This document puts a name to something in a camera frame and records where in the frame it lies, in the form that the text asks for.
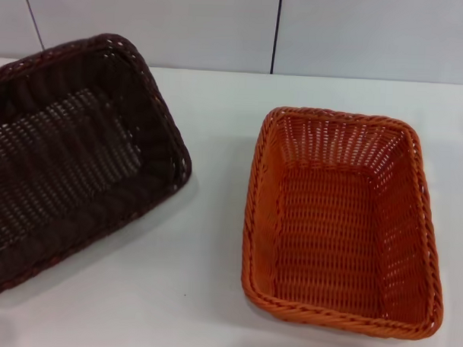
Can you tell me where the orange wicker basket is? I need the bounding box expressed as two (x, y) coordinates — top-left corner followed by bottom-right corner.
(239, 103), (452, 331)

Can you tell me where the dark brown wicker basket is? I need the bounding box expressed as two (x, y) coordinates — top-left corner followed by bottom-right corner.
(0, 28), (198, 302)

